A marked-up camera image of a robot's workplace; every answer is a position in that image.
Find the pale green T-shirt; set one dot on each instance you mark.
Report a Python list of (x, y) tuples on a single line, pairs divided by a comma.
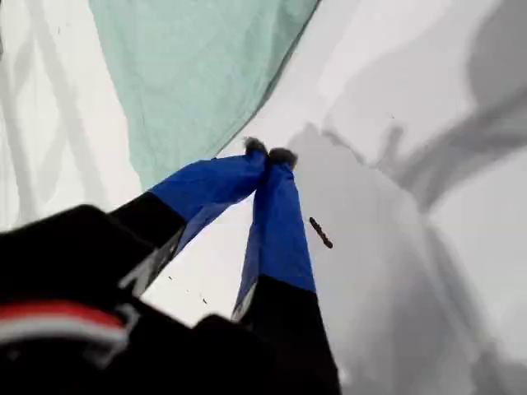
[(185, 74)]

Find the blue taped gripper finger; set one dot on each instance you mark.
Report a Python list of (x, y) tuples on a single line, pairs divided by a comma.
[(214, 181), (280, 247)]

